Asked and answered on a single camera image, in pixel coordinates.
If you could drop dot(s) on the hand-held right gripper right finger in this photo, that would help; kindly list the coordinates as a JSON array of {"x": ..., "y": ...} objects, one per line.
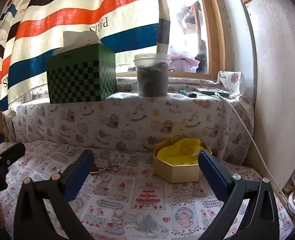
[{"x": 212, "y": 176}]

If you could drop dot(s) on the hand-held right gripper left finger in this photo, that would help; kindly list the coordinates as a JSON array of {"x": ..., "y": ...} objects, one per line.
[{"x": 79, "y": 173}]

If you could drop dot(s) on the silver charm jewelry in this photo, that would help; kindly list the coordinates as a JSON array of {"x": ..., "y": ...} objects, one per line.
[{"x": 110, "y": 167}]

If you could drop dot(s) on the gold octagonal box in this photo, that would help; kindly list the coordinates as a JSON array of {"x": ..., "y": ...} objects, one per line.
[{"x": 180, "y": 173}]

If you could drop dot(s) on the red jewelry piece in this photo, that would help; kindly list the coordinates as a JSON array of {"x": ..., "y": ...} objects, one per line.
[{"x": 95, "y": 169}]

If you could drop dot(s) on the thin pale jewelry loop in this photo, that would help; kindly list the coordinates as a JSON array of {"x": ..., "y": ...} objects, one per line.
[{"x": 197, "y": 152}]

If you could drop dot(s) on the patchwork printed tablecloth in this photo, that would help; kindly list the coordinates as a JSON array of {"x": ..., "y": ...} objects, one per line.
[{"x": 147, "y": 205}]

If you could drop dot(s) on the bear heart printed cloth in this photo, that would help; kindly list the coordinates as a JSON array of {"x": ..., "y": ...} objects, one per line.
[{"x": 142, "y": 122}]

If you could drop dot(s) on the grey phone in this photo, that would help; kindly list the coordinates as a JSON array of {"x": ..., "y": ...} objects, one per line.
[{"x": 212, "y": 91}]

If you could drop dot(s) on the blue lighter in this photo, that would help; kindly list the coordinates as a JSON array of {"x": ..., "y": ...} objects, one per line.
[{"x": 187, "y": 93}]

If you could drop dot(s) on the green checkered tissue box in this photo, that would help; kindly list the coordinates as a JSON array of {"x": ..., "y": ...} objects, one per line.
[{"x": 81, "y": 80}]

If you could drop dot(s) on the white wardrobe panel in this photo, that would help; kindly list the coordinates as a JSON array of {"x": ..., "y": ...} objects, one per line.
[{"x": 275, "y": 92}]

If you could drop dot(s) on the clear plastic jar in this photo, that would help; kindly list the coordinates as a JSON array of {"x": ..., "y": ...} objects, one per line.
[{"x": 152, "y": 77}]

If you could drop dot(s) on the pink cloth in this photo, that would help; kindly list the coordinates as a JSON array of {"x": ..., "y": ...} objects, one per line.
[{"x": 182, "y": 60}]

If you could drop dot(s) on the white tissue paper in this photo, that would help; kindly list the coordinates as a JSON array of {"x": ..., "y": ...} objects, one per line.
[{"x": 80, "y": 38}]

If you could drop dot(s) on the striped curtain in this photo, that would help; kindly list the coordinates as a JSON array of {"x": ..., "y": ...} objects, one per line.
[{"x": 62, "y": 17}]

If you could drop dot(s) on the wooden window frame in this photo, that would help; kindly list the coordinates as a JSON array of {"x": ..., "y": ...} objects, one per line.
[{"x": 213, "y": 30}]

